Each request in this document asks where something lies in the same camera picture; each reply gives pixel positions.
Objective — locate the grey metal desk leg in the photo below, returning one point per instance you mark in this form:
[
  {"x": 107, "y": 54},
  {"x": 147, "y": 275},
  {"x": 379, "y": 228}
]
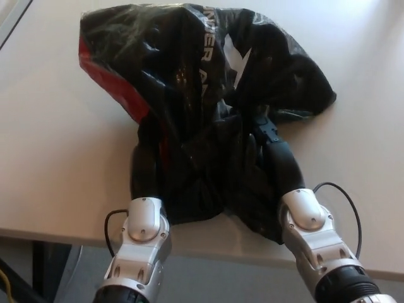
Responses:
[{"x": 75, "y": 262}]

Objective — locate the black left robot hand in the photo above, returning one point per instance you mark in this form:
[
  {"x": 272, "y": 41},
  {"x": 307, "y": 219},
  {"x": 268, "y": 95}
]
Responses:
[{"x": 146, "y": 176}]

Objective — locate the black plastic bag white logo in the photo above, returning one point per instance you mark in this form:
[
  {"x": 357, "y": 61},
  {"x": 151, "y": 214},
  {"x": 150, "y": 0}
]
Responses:
[{"x": 189, "y": 63}]

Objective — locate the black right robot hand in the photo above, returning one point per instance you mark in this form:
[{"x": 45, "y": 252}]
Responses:
[{"x": 285, "y": 167}]

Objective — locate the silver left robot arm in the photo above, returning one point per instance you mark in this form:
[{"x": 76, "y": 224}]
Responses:
[{"x": 142, "y": 221}]

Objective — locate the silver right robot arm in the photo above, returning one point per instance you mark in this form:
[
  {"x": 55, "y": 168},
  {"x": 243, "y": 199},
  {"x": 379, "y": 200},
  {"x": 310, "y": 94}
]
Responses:
[{"x": 309, "y": 217}]

